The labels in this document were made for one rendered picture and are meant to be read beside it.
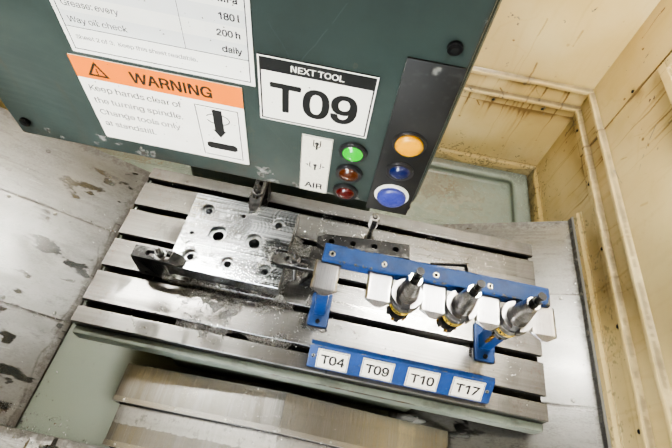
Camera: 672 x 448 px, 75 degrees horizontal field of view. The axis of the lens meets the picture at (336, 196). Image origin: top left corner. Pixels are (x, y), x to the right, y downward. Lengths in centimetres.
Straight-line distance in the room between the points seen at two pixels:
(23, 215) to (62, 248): 16
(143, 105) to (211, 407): 97
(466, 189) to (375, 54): 162
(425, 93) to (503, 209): 160
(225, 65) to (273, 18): 7
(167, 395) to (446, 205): 121
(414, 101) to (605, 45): 133
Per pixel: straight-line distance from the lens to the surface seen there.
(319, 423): 127
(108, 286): 131
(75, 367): 157
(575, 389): 144
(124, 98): 47
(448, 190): 190
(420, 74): 35
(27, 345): 161
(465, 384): 118
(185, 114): 45
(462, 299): 88
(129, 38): 41
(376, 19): 33
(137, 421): 138
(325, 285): 88
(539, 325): 98
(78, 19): 43
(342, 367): 114
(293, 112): 40
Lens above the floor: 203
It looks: 55 degrees down
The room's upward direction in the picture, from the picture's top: 10 degrees clockwise
